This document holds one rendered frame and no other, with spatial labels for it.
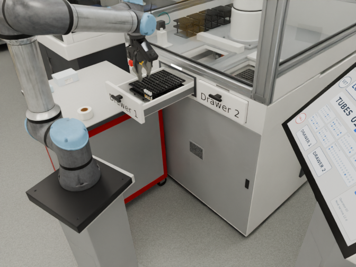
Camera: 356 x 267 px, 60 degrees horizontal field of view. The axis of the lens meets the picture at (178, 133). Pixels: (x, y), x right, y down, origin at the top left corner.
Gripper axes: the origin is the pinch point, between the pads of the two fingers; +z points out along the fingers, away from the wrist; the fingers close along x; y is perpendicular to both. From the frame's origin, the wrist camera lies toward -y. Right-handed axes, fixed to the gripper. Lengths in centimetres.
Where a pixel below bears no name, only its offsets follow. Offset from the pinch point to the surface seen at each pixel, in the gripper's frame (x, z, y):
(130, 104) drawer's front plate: 11.2, 7.9, -2.8
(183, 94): -15.5, 11.5, -8.5
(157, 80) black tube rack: -11.1, 7.6, 5.8
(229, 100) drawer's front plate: -20.8, 7.0, -32.7
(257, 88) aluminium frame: -23, -3, -45
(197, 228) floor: -9, 97, -25
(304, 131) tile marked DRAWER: -10, -4, -73
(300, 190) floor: -82, 98, -51
